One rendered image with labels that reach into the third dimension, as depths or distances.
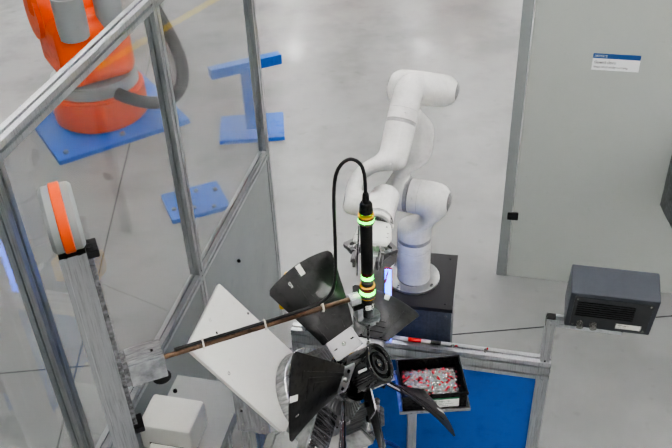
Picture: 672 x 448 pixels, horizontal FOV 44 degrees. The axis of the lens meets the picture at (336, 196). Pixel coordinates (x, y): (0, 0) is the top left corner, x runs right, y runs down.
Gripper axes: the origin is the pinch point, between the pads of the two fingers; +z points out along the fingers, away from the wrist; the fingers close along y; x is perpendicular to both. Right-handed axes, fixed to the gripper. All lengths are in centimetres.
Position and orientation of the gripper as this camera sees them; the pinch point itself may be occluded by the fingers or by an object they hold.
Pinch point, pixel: (366, 260)
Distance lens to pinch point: 222.5
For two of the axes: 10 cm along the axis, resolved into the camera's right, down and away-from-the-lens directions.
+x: -0.4, -8.2, -5.7
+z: -2.1, 5.7, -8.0
